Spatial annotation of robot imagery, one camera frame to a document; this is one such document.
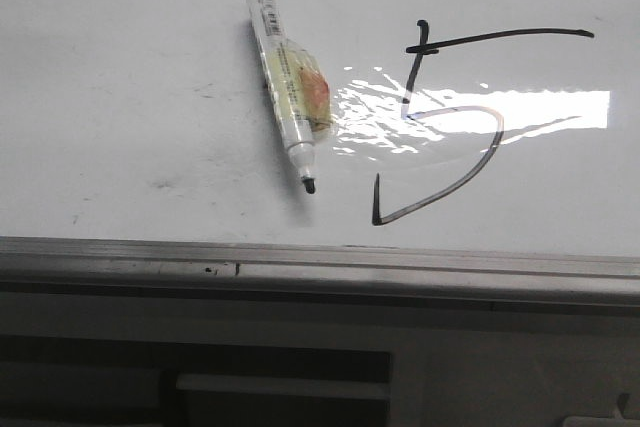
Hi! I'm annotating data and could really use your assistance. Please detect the white whiteboard marker with tape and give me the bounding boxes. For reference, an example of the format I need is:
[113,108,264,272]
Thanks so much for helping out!
[246,0,332,194]

